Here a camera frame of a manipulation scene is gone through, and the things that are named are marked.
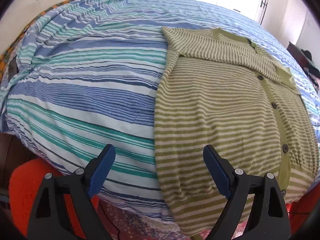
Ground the green striped knit cardigan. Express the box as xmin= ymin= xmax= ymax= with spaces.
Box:
xmin=154 ymin=27 xmax=319 ymax=237

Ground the floral patterned fabric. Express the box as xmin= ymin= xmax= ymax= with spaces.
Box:
xmin=100 ymin=197 xmax=251 ymax=240

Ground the orange red blanket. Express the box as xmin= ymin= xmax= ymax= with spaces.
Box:
xmin=9 ymin=159 xmax=97 ymax=239

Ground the blue striped bed sheet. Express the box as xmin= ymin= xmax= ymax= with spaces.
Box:
xmin=1 ymin=0 xmax=319 ymax=224

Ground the dark wooden dresser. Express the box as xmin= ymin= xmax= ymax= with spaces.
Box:
xmin=287 ymin=42 xmax=311 ymax=73

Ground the orange patterned mattress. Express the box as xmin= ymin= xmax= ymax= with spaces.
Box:
xmin=1 ymin=0 xmax=74 ymax=76

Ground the pile of clothes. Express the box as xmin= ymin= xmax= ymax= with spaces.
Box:
xmin=301 ymin=49 xmax=319 ymax=92

